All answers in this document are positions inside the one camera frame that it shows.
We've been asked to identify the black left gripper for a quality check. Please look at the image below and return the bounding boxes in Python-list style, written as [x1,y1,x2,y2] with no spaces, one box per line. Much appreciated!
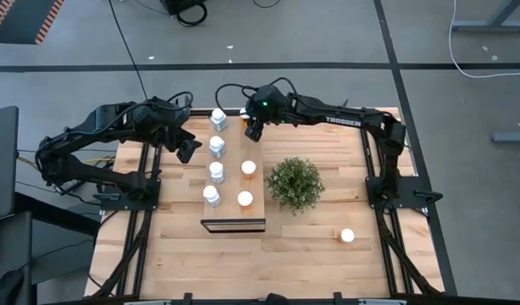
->
[152,108,203,165]

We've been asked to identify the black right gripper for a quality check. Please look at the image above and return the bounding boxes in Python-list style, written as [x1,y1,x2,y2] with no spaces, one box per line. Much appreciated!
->
[244,83,293,143]

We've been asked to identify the green plant in black pot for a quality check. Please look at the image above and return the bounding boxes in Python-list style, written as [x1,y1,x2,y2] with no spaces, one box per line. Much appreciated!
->
[264,156,327,216]

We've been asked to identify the black power adapter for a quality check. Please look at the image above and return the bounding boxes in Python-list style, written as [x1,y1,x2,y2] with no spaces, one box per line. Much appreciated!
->
[56,180,81,196]

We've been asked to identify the black table base beam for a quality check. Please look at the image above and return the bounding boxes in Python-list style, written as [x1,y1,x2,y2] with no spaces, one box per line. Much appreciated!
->
[14,191,101,237]

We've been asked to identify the grey monitor panel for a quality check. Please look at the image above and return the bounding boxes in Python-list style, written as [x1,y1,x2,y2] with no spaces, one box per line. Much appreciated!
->
[0,105,19,222]

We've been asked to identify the dark side desk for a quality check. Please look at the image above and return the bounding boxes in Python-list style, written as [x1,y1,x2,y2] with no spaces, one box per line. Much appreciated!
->
[0,210,35,305]

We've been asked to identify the orange striped black ramp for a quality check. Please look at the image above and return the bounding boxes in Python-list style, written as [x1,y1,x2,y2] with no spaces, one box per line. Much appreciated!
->
[0,0,66,46]

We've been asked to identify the black computer mouse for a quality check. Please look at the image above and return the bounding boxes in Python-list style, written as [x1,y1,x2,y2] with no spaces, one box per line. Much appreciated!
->
[0,269,25,305]

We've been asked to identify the grey metal bar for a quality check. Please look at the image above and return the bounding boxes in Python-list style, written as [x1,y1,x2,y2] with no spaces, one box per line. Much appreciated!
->
[491,131,520,143]

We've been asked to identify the black aluminium rig frame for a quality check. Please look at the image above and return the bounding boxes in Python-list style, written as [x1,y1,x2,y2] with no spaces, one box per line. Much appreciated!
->
[90,96,443,305]

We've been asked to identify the wooden shelf with black frame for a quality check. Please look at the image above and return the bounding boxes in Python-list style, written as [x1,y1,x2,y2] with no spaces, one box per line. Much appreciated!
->
[200,114,268,234]

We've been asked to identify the yellow cable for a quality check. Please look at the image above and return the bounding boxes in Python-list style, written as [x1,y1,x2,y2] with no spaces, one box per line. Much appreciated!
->
[16,155,117,169]

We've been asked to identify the long black floor cable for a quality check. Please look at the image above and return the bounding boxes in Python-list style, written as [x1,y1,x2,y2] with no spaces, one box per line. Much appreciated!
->
[108,0,150,101]

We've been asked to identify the black box with cable loop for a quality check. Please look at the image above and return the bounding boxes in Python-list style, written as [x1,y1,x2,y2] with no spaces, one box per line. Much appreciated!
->
[160,0,209,28]

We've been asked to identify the white floor cable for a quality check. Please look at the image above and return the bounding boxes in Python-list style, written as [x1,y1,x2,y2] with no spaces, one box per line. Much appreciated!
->
[448,0,520,80]

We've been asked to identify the grey metal table frame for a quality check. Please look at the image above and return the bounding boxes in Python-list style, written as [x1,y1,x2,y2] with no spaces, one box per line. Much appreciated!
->
[451,0,520,35]

